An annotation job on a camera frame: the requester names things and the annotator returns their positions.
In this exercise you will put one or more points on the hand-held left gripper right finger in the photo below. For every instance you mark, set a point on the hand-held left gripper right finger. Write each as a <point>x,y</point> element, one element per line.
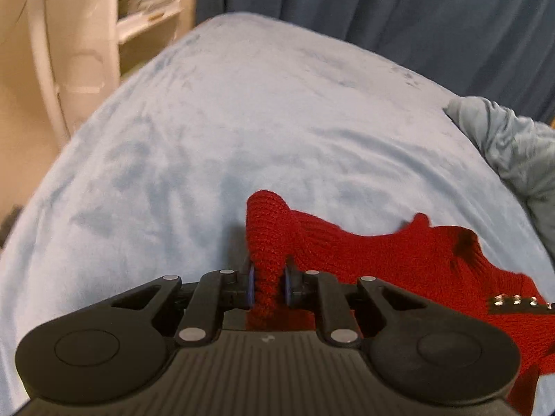
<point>288,288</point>

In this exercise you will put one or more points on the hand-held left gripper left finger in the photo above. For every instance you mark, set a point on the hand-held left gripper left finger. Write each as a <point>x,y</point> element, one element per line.
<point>249,284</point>

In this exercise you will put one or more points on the red knit sweater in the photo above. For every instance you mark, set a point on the red knit sweater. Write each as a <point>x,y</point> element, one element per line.
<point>390,264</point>

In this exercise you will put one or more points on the light blue fleece blanket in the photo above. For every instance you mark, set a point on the light blue fleece blanket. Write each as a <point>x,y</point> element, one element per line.
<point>208,147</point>

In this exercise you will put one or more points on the grey crumpled cloth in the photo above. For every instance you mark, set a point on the grey crumpled cloth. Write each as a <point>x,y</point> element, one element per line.
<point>516,147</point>

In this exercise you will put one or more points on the dark blue curtain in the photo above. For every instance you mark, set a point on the dark blue curtain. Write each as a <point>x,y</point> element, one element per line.
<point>390,8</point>

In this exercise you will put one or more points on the beige plastic shelf unit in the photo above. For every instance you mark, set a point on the beige plastic shelf unit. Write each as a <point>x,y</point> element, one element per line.
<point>86,30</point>

